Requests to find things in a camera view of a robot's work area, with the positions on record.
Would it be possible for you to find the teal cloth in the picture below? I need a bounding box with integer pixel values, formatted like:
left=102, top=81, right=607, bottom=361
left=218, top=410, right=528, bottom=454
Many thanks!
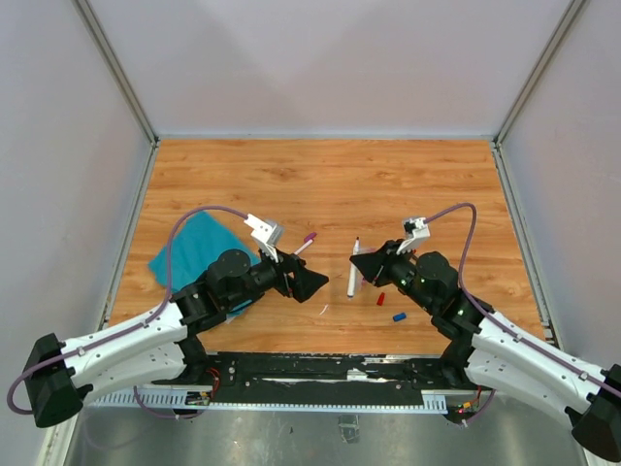
left=171, top=212, right=260, bottom=292

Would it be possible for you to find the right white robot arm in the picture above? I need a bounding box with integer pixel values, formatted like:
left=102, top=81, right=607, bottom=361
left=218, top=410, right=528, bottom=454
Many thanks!
left=349, top=241, right=620, bottom=462

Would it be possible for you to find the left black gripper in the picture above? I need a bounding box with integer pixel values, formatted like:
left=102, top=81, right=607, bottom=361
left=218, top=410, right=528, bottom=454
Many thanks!
left=224, top=242, right=329, bottom=310

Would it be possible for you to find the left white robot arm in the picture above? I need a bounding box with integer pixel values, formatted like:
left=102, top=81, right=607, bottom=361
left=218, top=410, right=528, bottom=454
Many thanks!
left=23, top=249, right=329, bottom=428

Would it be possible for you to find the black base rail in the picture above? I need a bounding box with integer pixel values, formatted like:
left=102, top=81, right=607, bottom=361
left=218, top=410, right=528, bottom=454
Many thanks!
left=156, top=352, right=476, bottom=407

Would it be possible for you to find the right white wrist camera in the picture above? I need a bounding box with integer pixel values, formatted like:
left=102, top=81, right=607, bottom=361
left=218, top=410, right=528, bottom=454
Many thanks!
left=396, top=216, right=431, bottom=255

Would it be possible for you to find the white blue deli marker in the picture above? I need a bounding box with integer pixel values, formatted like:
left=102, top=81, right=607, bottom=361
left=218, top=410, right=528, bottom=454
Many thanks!
left=346, top=237, right=360, bottom=299

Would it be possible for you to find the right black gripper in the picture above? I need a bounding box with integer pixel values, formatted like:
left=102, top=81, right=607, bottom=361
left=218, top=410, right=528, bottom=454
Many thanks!
left=351, top=238, right=436, bottom=313

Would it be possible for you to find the thin white red-end pen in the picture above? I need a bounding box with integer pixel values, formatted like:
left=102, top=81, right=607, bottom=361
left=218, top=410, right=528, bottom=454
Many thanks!
left=294, top=239, right=314, bottom=255

